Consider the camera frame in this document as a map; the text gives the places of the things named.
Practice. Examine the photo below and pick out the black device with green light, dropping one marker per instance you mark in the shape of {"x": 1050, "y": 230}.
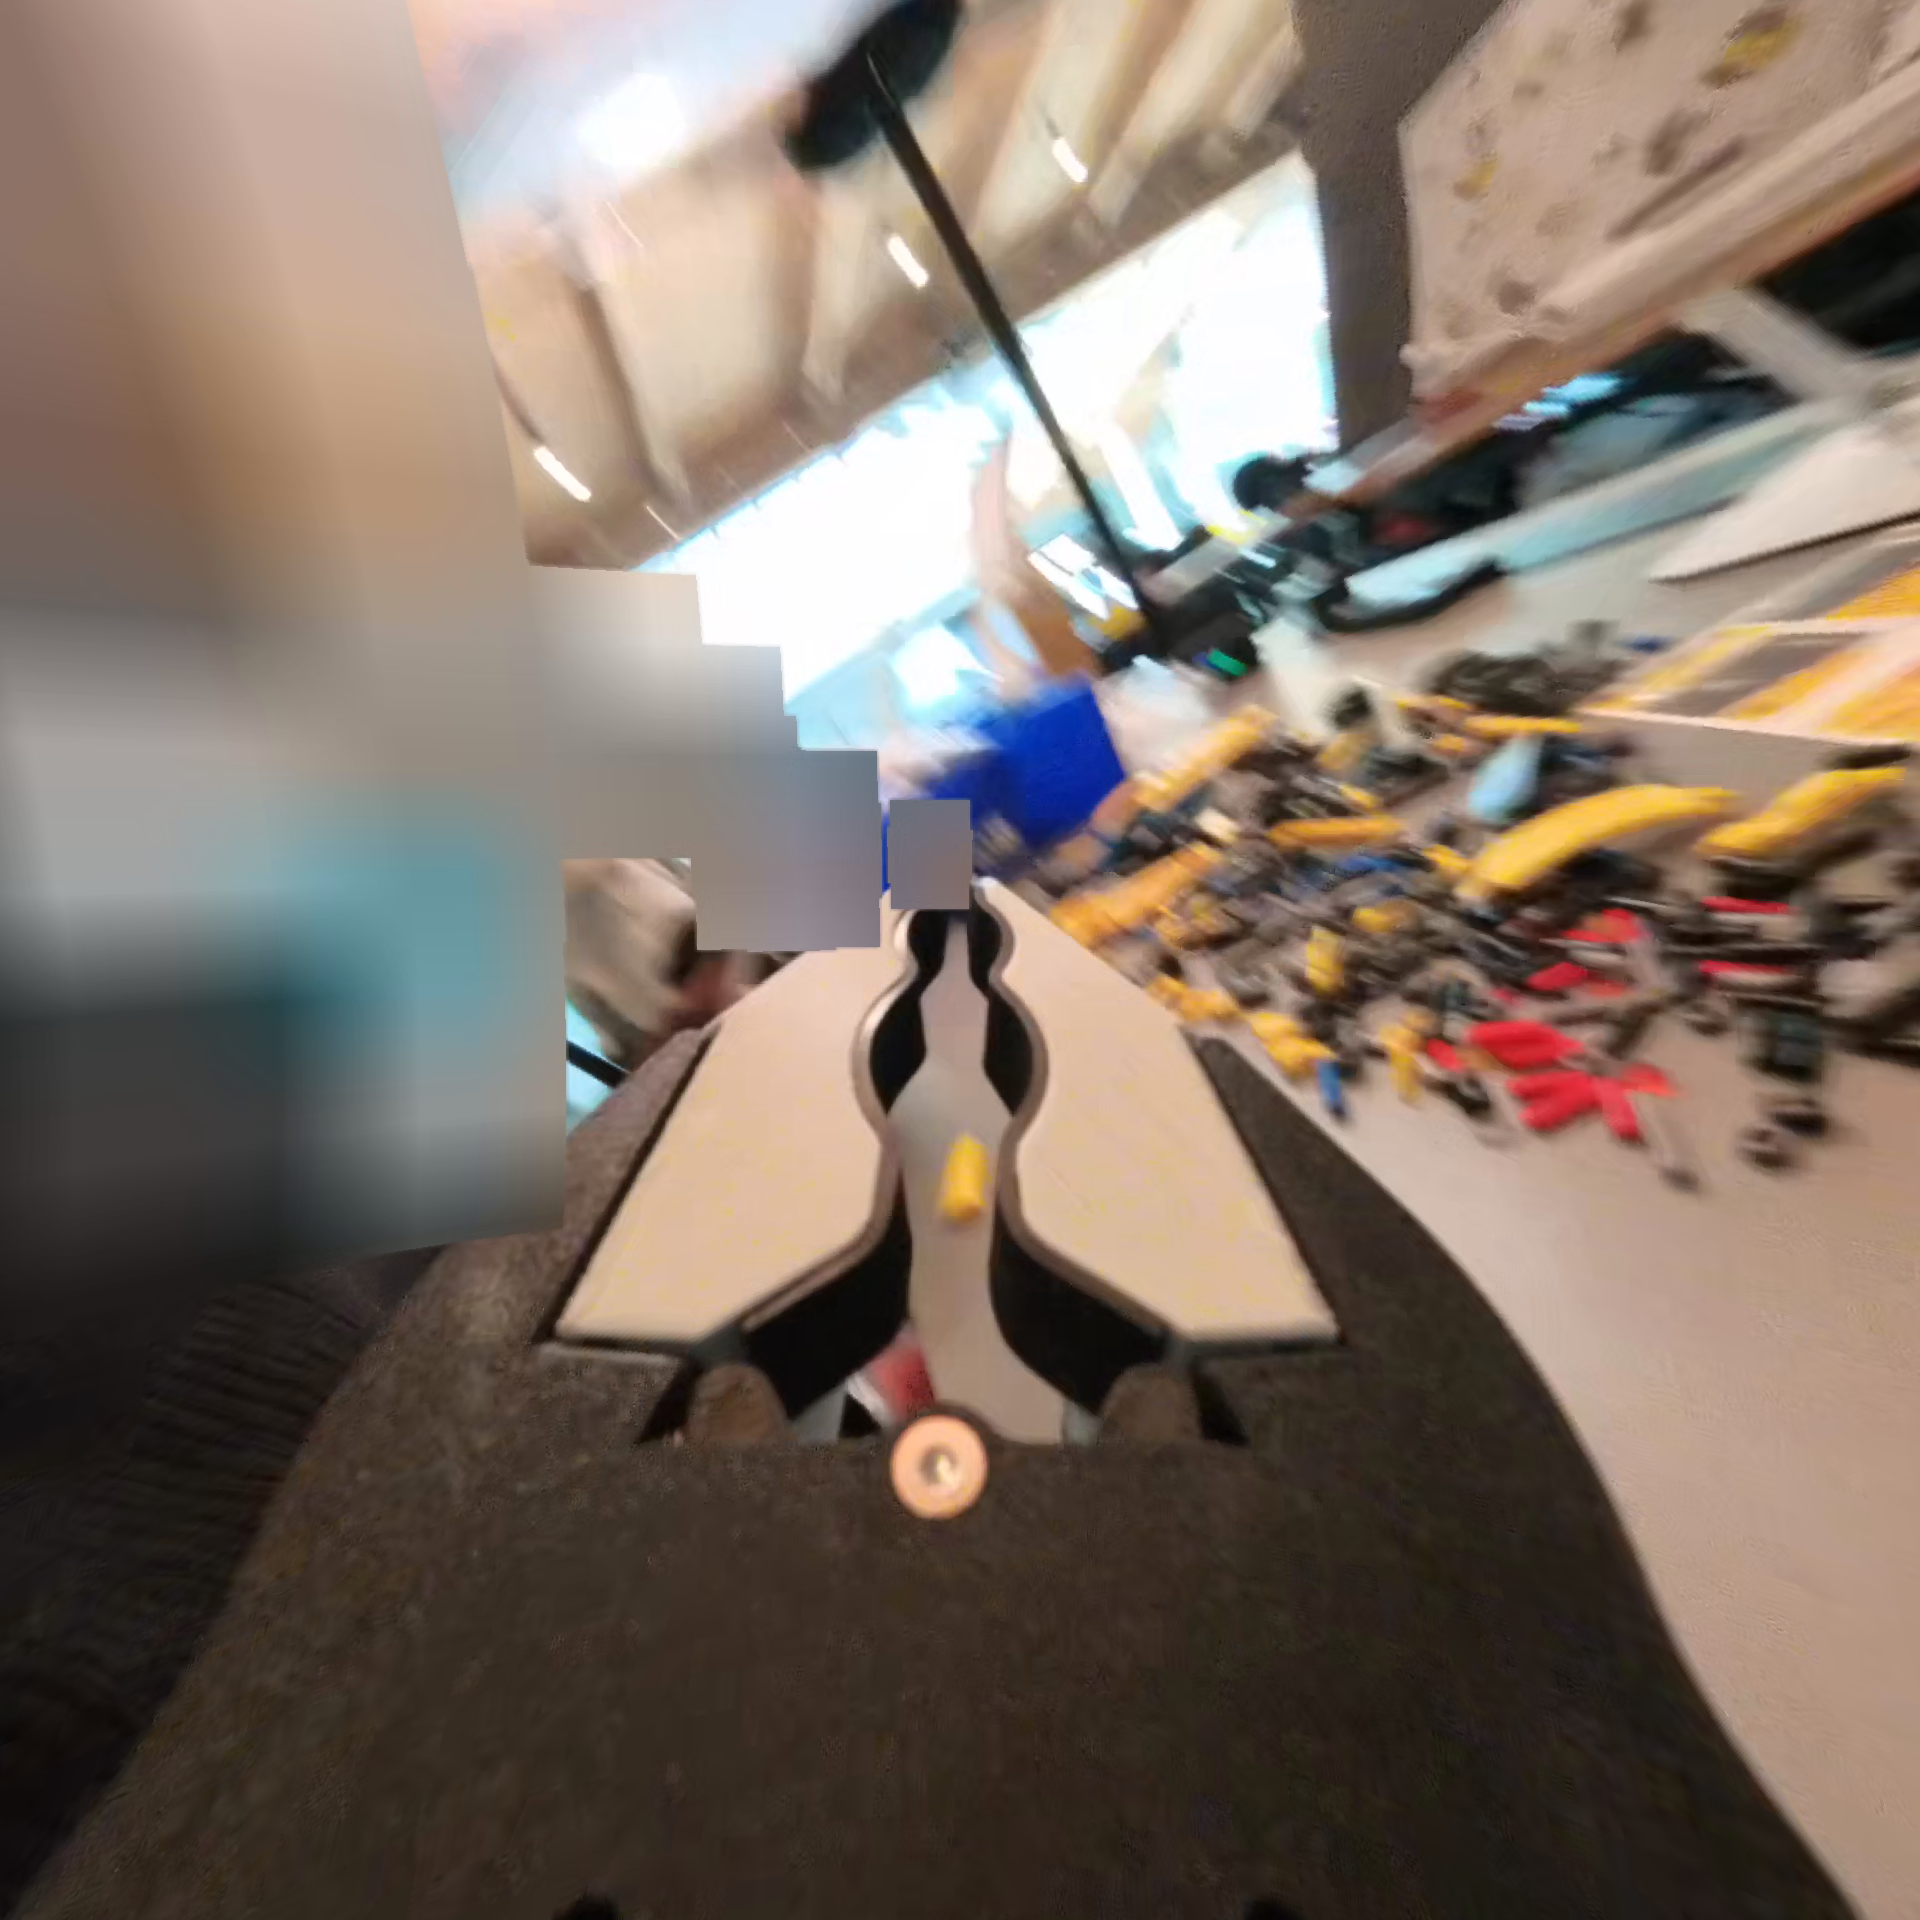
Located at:
{"x": 1202, "y": 624}

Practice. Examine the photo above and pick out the black pole lamp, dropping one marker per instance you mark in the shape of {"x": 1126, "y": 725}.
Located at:
{"x": 977, "y": 286}

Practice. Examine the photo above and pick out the blue plastic bin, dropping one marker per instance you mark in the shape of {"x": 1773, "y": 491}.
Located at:
{"x": 1044, "y": 767}

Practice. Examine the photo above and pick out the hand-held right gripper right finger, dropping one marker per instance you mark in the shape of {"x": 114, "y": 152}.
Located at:
{"x": 1158, "y": 1157}

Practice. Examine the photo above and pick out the small yellow connector piece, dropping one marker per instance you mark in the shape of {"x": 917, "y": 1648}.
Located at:
{"x": 962, "y": 1179}

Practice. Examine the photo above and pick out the pile of toy building pieces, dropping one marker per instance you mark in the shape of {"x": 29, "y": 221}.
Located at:
{"x": 1350, "y": 898}

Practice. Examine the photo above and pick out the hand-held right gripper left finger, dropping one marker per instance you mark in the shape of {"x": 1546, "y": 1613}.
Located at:
{"x": 723, "y": 1185}

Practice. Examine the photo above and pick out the yellow sticker sheet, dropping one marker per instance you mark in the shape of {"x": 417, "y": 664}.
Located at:
{"x": 1769, "y": 674}

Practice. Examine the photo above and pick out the dark divider panel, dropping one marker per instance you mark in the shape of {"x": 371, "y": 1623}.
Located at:
{"x": 1350, "y": 226}

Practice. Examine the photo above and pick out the open instruction booklet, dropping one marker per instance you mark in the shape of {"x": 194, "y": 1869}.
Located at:
{"x": 1619, "y": 151}

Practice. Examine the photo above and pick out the person's dark knit sweater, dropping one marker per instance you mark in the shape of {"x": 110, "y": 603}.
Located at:
{"x": 123, "y": 1498}

